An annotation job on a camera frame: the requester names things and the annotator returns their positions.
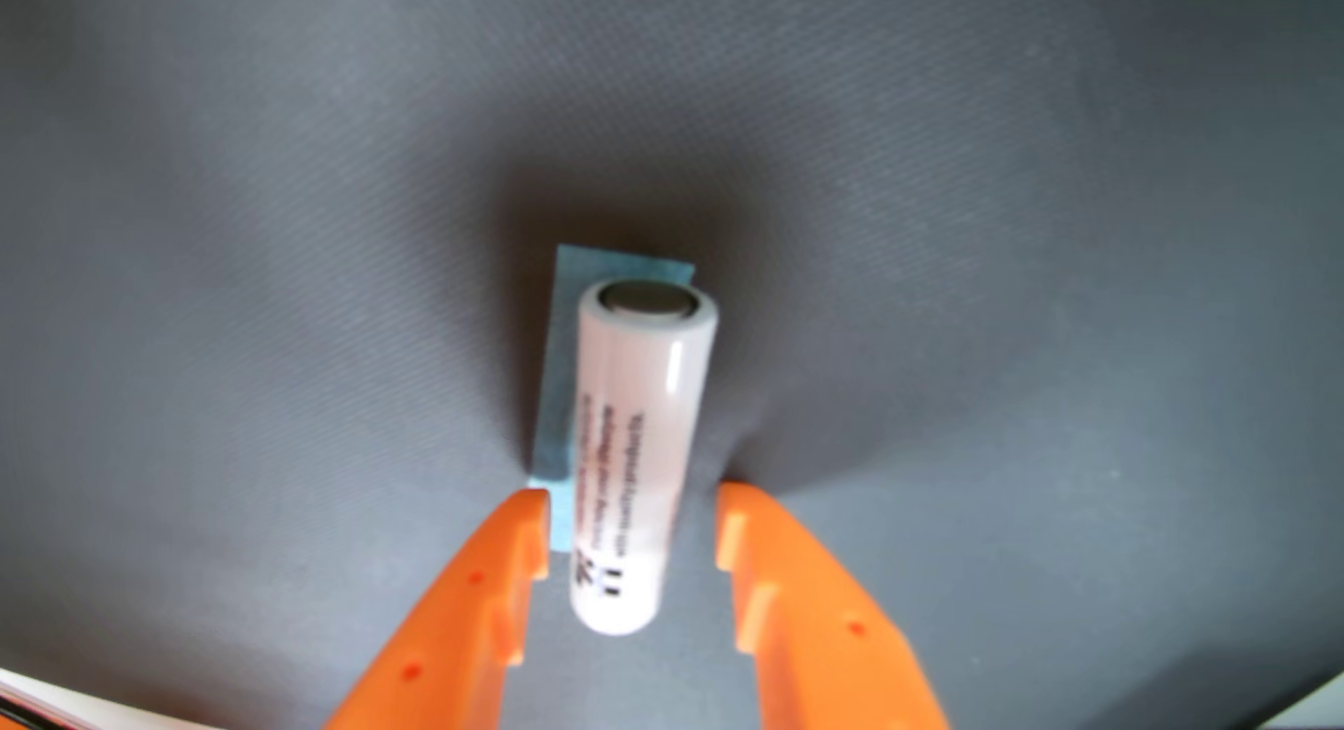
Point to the dark grey table mat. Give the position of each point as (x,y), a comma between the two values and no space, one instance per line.
(210,289)

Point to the light blue paper marker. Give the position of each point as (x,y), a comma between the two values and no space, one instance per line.
(562,394)

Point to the white cylindrical battery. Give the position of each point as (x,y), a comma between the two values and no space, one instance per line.
(640,447)

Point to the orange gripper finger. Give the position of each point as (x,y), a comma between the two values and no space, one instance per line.
(829,646)
(451,636)

